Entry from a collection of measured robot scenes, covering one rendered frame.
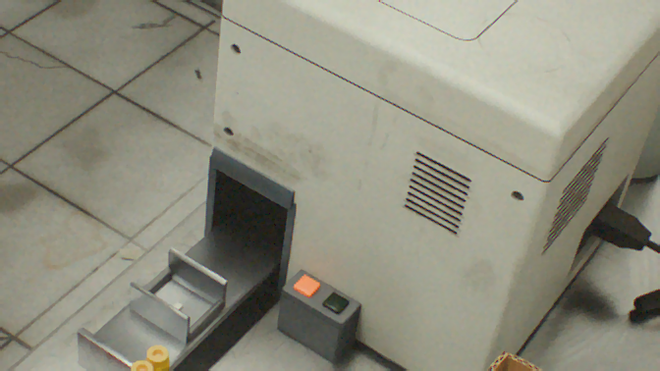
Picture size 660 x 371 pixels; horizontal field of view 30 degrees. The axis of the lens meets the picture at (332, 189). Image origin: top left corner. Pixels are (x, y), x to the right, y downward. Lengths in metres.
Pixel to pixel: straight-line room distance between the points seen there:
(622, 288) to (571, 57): 0.34
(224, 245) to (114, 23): 1.80
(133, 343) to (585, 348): 0.38
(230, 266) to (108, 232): 1.31
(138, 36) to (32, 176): 0.49
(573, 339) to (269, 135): 0.33
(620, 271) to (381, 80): 0.39
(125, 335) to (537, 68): 0.38
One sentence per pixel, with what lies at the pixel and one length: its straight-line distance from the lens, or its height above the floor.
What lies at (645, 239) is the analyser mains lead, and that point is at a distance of 1.12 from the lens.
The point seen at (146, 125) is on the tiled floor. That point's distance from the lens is 2.55.
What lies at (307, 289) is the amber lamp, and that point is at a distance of 1.01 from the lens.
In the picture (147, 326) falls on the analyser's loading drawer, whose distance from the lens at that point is 0.99.
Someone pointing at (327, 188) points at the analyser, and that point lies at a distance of 0.95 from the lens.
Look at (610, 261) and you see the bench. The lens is 1.17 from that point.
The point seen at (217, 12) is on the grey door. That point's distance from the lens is 2.83.
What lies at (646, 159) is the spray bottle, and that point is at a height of 0.90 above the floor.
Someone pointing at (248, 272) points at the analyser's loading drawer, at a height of 0.92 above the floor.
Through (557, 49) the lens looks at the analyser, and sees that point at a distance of 0.88.
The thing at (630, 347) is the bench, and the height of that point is 0.87.
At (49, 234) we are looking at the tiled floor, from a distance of 2.33.
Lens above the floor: 1.68
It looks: 43 degrees down
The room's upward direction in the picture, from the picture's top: 9 degrees clockwise
